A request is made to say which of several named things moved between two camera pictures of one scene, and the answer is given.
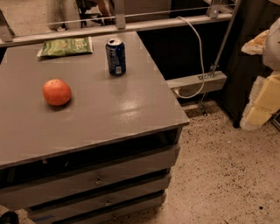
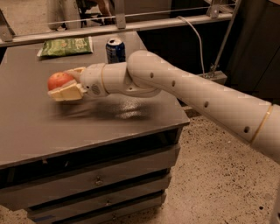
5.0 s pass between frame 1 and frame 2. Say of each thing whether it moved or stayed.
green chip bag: stayed
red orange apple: moved
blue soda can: stayed
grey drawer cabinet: stayed
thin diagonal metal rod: stayed
